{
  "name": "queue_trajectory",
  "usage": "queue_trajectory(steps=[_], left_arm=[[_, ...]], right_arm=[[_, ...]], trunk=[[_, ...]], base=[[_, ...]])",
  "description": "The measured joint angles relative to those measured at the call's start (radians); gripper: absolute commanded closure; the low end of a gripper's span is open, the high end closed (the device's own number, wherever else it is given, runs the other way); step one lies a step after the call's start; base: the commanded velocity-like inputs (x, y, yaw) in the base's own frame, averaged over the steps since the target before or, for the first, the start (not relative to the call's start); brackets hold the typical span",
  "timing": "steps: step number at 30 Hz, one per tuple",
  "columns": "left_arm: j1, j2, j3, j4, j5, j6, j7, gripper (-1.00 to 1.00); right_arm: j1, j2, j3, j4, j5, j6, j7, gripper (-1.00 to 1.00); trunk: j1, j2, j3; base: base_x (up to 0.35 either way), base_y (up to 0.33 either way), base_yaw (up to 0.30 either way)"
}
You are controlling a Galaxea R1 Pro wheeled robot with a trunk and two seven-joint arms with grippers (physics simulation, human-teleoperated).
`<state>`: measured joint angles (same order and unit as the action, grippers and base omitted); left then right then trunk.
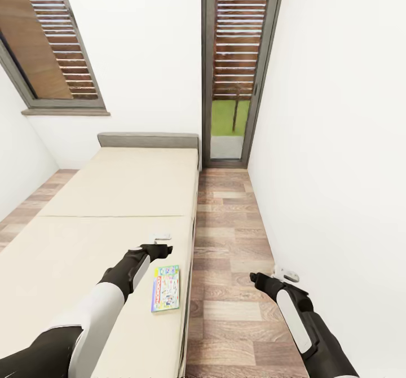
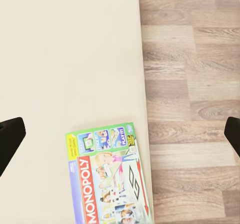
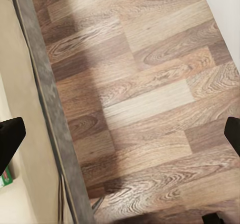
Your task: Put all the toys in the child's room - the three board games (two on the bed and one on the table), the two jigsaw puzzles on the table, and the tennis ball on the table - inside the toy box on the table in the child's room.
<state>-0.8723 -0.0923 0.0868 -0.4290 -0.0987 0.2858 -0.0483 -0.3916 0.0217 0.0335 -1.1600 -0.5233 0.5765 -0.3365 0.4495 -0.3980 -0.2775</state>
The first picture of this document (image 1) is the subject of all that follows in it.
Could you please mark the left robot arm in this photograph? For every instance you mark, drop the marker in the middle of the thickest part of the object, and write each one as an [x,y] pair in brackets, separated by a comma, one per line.
[71,345]

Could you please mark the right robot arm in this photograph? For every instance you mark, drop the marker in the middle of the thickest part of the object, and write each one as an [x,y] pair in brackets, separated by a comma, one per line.
[320,351]

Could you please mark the door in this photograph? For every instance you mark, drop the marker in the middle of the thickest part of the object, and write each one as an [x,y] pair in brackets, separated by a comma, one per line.
[236,43]

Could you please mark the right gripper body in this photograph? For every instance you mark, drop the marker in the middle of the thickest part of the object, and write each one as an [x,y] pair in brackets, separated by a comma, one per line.
[265,283]

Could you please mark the bed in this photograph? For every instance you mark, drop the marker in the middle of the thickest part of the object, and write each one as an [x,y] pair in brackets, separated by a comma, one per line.
[136,184]

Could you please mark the board game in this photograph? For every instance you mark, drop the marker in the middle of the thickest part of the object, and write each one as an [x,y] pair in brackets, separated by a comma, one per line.
[165,294]

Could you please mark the fixed window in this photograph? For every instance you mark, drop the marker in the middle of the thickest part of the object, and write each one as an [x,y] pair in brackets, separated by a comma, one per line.
[43,54]

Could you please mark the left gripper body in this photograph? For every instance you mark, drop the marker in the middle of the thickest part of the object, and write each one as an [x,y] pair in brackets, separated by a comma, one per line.
[160,250]

